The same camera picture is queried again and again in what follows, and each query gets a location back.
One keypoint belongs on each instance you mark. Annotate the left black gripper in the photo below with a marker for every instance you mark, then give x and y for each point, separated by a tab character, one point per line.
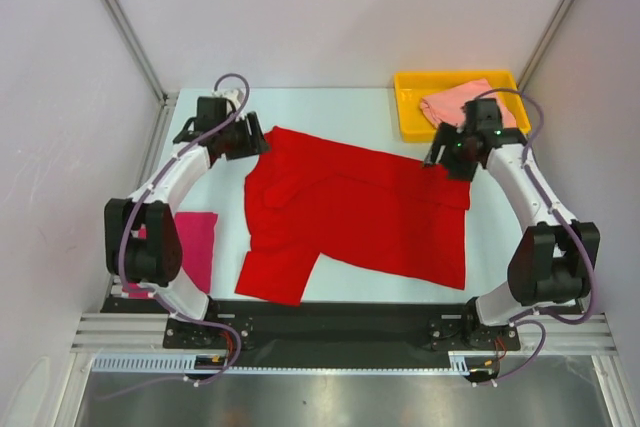
253	144

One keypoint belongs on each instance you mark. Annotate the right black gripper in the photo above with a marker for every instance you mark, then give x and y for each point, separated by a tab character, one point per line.
446	136

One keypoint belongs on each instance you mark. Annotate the red t shirt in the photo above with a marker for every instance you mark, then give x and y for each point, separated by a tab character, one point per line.
310	197

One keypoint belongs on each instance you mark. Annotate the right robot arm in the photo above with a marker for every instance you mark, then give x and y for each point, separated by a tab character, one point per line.
552	271

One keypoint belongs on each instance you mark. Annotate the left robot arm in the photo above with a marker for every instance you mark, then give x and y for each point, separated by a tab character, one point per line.
167	188

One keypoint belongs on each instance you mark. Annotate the pink t shirt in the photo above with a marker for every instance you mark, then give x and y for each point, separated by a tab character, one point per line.
447	106

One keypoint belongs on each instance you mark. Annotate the yellow plastic bin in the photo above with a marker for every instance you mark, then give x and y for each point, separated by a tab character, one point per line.
411	87

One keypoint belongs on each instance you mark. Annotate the folded magenta t shirt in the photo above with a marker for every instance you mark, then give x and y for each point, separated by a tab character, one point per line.
200	242

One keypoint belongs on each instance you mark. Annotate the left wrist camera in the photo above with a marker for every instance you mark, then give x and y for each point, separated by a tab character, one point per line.
236	98

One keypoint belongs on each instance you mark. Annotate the left aluminium corner post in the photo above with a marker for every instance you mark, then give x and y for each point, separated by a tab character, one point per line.
135	48

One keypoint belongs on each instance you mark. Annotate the aluminium corner post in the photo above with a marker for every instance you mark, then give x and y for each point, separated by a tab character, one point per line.
552	28
135	48

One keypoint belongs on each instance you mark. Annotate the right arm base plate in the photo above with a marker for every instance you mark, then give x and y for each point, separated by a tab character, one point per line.
453	333

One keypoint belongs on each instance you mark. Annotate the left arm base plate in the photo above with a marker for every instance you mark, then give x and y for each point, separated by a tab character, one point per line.
218	330

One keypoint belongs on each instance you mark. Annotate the right cable duct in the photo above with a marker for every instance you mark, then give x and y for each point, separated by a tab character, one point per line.
467	362

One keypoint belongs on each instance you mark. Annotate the cable duct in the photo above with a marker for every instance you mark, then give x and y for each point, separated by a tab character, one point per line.
467	362
159	363

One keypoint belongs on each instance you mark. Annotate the aluminium frame rail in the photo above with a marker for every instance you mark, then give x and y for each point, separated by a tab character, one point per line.
115	332

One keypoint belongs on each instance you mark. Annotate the right aluminium corner post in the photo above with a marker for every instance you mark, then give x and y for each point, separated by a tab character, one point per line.
552	28

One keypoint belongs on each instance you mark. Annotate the left cable duct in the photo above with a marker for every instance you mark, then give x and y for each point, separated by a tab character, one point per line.
159	363

